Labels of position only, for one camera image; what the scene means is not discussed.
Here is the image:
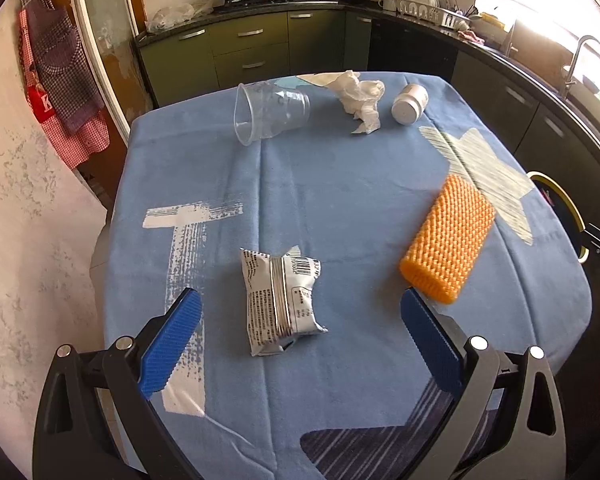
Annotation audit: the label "clear plastic cup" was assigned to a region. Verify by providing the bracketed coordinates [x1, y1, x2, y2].
[234, 81, 311, 146]

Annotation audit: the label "green kitchen cabinets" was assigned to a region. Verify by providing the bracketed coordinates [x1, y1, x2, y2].
[140, 9, 372, 106]

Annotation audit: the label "yellow-rimmed trash bin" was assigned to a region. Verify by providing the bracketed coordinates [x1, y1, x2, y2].
[527, 171, 590, 263]

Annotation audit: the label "chrome sink faucet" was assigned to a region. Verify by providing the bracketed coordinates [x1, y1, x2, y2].
[559, 34, 600, 101]

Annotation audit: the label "glass sliding door frame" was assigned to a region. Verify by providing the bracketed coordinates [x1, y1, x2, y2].
[70, 0, 152, 142]

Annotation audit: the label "clear plastic bag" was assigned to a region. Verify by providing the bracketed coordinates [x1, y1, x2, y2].
[146, 3, 197, 34]

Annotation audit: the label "purple checked apron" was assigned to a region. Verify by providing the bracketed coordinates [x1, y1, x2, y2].
[24, 0, 104, 134]

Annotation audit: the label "gas stove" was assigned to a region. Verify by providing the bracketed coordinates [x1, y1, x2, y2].
[212, 0, 338, 14]

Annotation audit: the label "red checked apron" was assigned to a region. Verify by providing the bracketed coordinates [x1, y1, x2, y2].
[18, 0, 109, 170]

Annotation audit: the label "blue patterned tablecloth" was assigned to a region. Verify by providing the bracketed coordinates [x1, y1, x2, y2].
[101, 71, 594, 480]

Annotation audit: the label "crumpled white tissue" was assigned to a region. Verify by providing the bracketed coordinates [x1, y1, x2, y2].
[327, 70, 386, 134]

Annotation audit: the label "white snack wrapper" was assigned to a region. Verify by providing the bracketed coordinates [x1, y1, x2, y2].
[240, 246, 328, 356]

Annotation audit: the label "orange foam net sleeve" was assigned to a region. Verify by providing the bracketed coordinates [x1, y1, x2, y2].
[399, 174, 495, 304]

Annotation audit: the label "white pill bottle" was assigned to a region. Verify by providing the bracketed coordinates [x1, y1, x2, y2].
[391, 84, 429, 126]

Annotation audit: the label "white dish rack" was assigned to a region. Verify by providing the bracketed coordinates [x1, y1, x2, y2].
[394, 0, 470, 32]

